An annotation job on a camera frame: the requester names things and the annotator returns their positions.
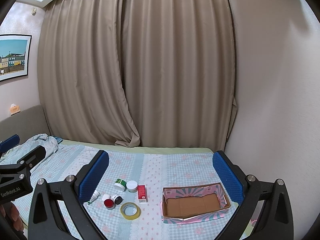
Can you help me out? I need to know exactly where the light blue checkered bedsheet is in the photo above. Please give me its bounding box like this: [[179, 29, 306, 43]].
[[0, 139, 258, 240]]

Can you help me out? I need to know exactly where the yellow tape roll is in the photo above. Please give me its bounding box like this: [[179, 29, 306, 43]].
[[120, 202, 141, 220]]

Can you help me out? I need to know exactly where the white round jar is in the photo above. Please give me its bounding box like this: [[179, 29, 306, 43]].
[[126, 180, 138, 193]]

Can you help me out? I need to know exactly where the framed landscape picture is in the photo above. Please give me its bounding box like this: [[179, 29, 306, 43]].
[[0, 34, 32, 81]]

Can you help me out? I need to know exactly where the small white dropper bottle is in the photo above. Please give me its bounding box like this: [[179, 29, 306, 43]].
[[87, 190, 101, 205]]

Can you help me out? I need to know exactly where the pink patterned cardboard box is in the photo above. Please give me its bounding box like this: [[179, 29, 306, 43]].
[[161, 183, 231, 224]]

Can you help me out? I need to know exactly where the green labelled white jar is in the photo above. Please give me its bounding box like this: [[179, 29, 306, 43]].
[[114, 178, 126, 192]]

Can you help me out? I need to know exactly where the person's left hand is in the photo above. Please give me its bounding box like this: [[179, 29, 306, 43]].
[[8, 202, 24, 232]]

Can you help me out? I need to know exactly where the orange tissue box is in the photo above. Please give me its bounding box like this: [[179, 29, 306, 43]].
[[10, 103, 21, 116]]

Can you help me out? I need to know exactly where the crumpled light blue cloth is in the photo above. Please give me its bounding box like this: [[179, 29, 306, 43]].
[[1, 133, 59, 165]]

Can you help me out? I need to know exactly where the red rectangular box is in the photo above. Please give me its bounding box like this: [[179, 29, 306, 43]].
[[138, 185, 148, 203]]

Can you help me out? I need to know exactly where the red lidded silver jar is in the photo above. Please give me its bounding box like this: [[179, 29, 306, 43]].
[[104, 199, 116, 210]]

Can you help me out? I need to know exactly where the black and white L'Oreal jar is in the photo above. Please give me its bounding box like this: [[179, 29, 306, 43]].
[[111, 194, 123, 205]]

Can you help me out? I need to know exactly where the beige curtain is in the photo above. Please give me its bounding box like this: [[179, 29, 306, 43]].
[[37, 0, 236, 151]]

